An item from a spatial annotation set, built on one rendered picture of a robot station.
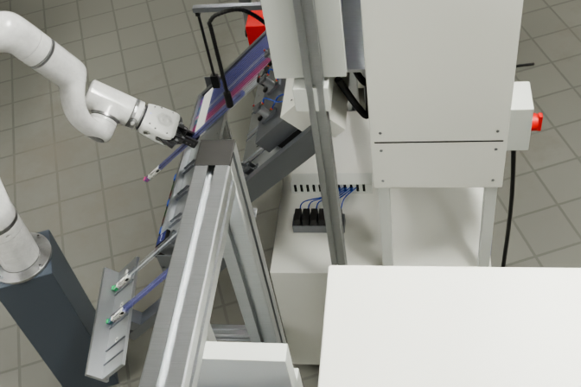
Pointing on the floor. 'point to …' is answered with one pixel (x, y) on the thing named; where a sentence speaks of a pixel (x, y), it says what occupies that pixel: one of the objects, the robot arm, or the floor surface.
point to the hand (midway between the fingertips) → (190, 138)
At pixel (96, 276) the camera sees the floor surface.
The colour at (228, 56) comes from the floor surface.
